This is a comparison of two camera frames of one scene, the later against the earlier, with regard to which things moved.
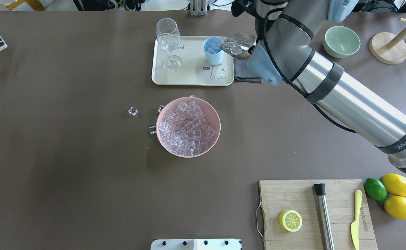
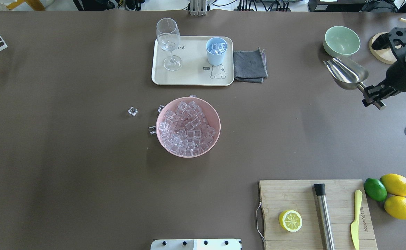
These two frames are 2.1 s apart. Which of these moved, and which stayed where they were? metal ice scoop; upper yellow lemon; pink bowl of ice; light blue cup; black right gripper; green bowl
Moved: metal ice scoop; black right gripper
Stayed: upper yellow lemon; green bowl; pink bowl of ice; light blue cup
